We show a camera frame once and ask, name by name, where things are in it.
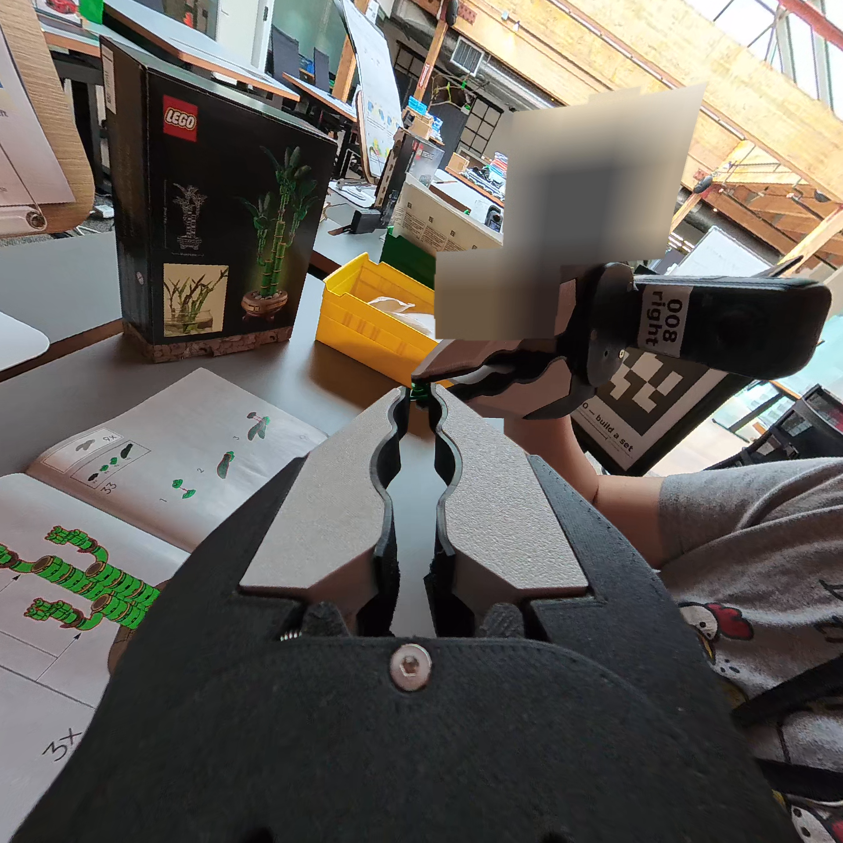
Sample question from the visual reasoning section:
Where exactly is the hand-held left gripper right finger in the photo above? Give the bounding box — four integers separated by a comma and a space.
423, 386, 590, 638

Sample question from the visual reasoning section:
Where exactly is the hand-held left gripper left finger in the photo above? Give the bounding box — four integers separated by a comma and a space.
239, 387, 408, 638

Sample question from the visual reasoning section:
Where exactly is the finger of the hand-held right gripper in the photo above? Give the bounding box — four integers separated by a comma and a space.
410, 338, 573, 388
447, 359, 592, 421

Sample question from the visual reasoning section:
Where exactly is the person's right forearm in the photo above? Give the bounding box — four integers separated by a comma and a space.
504, 414, 667, 569

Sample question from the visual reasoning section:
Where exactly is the lego instruction booklet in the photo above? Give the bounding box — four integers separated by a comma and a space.
0, 367, 328, 843

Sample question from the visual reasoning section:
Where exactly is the black lego set box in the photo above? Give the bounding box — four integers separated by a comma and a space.
100, 36, 338, 363

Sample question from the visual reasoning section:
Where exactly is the whiteboard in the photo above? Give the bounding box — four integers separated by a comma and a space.
672, 227, 771, 277

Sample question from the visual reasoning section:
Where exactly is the white plastic bag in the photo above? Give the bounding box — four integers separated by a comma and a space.
365, 296, 437, 337

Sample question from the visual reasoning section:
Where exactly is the black framed marker sign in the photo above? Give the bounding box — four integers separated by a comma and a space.
569, 346, 755, 476

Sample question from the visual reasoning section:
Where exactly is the green storage bin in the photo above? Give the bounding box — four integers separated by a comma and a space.
381, 227, 437, 287

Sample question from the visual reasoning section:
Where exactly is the yellow storage bin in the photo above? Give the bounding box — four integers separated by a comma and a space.
315, 252, 455, 386

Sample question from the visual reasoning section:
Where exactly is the beige printed box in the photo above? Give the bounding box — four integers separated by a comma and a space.
392, 174, 504, 254

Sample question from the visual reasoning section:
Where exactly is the person's grey printed shirt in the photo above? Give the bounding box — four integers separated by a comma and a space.
659, 458, 843, 843

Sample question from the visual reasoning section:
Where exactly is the white display board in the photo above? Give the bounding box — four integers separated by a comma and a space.
332, 0, 404, 182

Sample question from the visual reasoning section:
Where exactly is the instruction sheet on board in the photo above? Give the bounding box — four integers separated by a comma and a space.
0, 0, 96, 239

